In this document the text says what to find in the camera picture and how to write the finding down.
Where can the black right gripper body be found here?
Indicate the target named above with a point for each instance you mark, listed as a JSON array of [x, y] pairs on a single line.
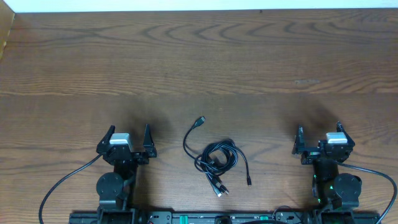
[[323, 154]]

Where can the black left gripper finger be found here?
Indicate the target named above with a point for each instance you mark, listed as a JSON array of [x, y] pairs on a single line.
[[148, 143], [106, 138]]

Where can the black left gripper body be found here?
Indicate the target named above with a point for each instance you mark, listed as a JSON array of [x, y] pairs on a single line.
[[126, 154]]

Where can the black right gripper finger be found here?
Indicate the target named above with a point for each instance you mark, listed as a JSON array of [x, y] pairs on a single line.
[[299, 143], [340, 129]]

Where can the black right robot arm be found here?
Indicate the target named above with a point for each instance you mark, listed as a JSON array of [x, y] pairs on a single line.
[[337, 193]]

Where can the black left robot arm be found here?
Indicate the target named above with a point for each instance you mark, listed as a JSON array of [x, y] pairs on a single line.
[[116, 188]]

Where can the wooden panel at left edge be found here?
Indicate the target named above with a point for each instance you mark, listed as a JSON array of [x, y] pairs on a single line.
[[7, 16]]

